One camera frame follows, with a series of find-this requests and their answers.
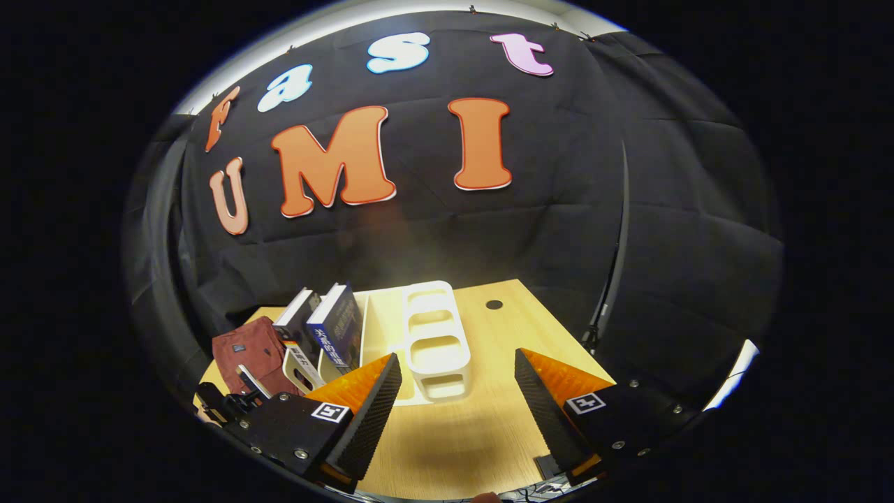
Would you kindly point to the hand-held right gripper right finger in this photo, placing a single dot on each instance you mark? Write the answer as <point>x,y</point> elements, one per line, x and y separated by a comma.
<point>541,412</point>

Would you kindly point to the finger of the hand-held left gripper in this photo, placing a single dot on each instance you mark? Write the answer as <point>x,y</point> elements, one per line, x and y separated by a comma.
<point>255,384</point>

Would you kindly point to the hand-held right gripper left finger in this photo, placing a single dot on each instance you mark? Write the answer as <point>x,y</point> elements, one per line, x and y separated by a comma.
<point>370,412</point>

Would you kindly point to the maroon schoolbag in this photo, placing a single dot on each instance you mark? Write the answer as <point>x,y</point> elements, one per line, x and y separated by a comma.
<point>244,349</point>

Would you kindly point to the black cover book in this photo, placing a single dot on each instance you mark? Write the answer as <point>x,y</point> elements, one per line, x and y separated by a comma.
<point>297,328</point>

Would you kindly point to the blue cover book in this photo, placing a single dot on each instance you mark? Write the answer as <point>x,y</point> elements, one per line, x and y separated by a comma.
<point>339,328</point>

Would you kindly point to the white plastic bookshelf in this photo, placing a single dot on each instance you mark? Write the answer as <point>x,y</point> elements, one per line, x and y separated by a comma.
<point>433,335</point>

